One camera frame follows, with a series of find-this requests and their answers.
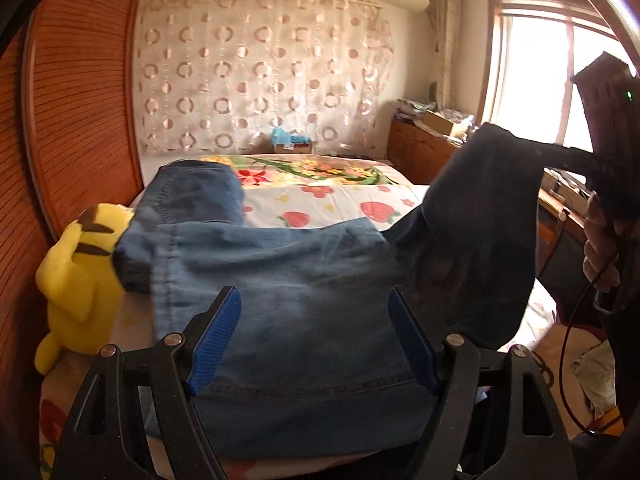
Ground pink circle pattern curtain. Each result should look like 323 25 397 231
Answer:
132 0 396 156

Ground person's right hand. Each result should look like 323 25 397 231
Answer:
582 196 627 295

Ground blue cloth on small box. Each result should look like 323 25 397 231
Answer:
270 127 314 155

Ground open cardboard box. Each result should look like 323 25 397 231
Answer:
422 110 469 140

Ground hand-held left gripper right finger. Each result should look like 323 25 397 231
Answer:
387 287 577 480

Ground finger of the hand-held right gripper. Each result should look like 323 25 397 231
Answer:
538 141 600 177

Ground beige cloth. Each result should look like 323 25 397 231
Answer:
574 344 619 412

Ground window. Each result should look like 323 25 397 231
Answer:
477 0 637 154

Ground wooden headboard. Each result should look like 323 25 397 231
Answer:
19 0 152 251

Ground blue denim pants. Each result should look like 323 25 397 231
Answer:
112 122 546 461

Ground wooden cabinet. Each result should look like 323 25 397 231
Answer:
386 117 601 281

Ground cream window curtain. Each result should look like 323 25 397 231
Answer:
430 0 464 112

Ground floral blanket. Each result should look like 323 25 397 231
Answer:
200 152 407 189

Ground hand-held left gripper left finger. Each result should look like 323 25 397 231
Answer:
52 286 242 480

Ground black cable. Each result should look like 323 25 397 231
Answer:
558 247 626 436

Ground yellow plush toy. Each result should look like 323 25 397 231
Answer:
35 203 136 376

